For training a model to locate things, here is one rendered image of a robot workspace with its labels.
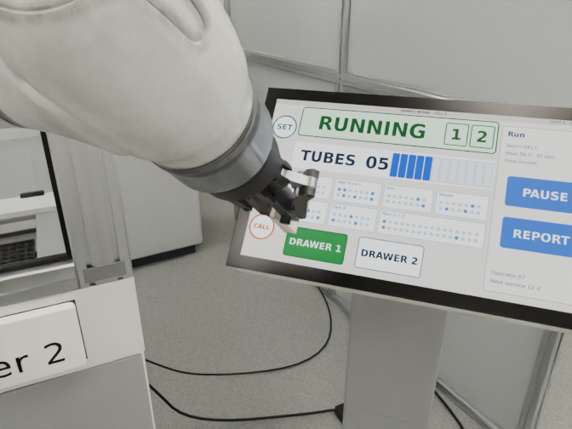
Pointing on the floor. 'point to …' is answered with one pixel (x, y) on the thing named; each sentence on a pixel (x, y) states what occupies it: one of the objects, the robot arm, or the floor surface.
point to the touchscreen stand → (391, 363)
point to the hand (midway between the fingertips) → (286, 214)
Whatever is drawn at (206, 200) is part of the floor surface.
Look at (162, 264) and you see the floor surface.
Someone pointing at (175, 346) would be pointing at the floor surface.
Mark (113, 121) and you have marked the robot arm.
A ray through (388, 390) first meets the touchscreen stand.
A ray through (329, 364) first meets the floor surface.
